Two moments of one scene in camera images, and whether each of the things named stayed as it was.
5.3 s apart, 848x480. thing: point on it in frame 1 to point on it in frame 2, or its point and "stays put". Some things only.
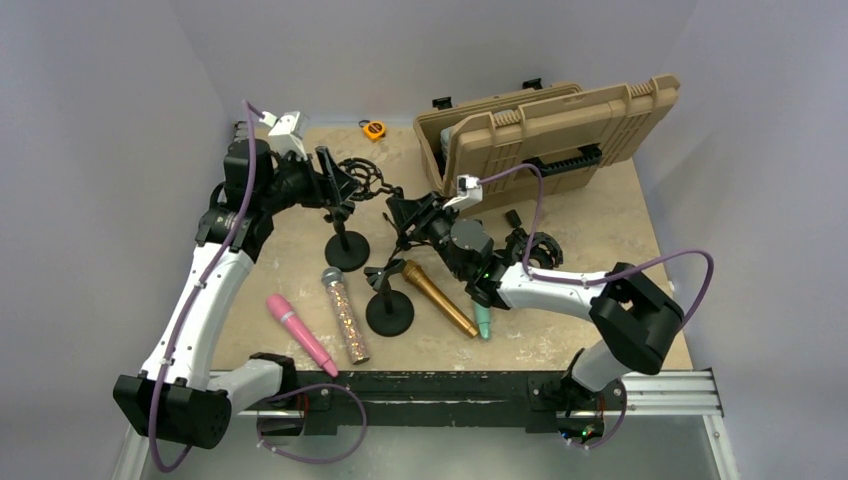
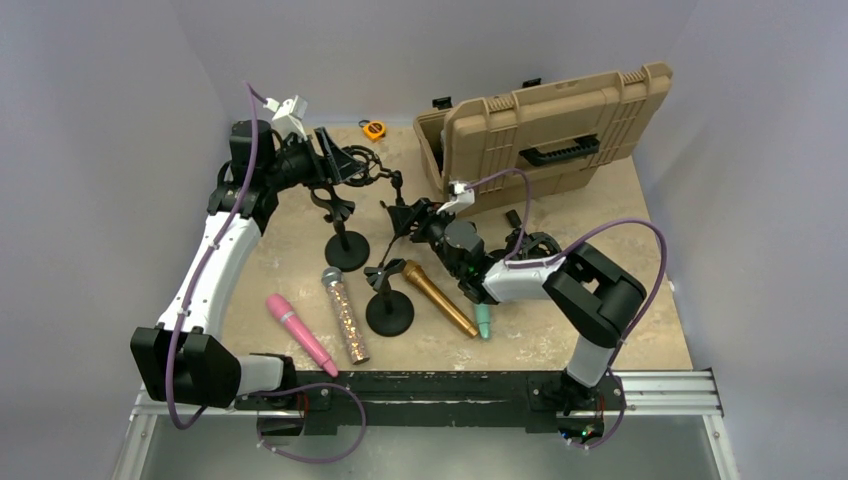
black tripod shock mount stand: (370, 176) to (374, 168)
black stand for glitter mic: (345, 251) stays put
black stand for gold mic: (390, 312) stays put
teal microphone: (483, 315) stays put
